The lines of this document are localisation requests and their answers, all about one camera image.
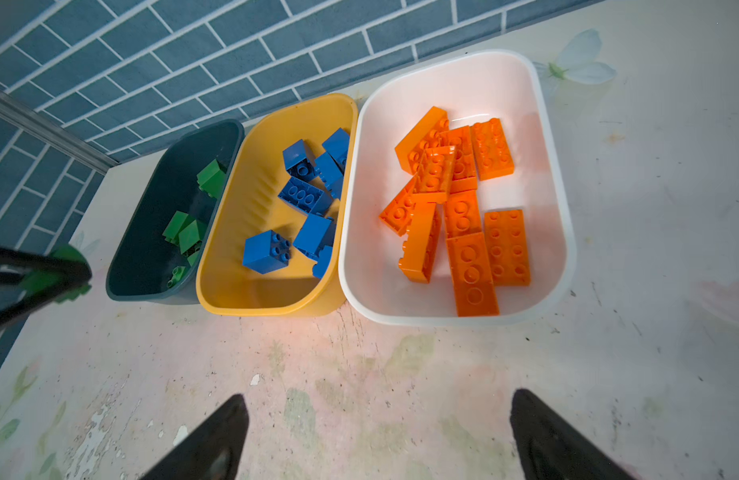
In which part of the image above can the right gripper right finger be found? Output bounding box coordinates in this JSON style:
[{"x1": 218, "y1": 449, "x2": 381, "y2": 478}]
[{"x1": 509, "y1": 389, "x2": 631, "y2": 480}]

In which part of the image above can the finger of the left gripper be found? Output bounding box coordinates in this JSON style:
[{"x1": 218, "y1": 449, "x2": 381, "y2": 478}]
[
  {"x1": 0, "y1": 245, "x2": 92, "y2": 285},
  {"x1": 0, "y1": 284, "x2": 85, "y2": 330}
]

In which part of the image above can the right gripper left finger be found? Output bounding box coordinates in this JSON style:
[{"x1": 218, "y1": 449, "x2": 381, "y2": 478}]
[{"x1": 143, "y1": 394, "x2": 250, "y2": 479}]

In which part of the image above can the dark teal plastic bin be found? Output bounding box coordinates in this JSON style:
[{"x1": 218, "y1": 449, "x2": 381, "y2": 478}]
[{"x1": 106, "y1": 120, "x2": 245, "y2": 305}]

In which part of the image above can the yellow plastic bin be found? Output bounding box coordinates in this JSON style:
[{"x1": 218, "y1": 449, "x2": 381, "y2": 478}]
[{"x1": 197, "y1": 93, "x2": 359, "y2": 317}]

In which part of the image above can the white plastic bin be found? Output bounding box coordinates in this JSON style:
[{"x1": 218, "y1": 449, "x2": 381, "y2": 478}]
[{"x1": 339, "y1": 49, "x2": 577, "y2": 328}]

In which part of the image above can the long blue lego brick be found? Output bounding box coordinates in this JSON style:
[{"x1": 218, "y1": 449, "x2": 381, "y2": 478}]
[{"x1": 279, "y1": 177, "x2": 334, "y2": 216}]

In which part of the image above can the orange L-shaped lego brick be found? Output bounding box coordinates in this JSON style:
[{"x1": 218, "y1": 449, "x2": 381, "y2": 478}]
[{"x1": 485, "y1": 209, "x2": 531, "y2": 287}]

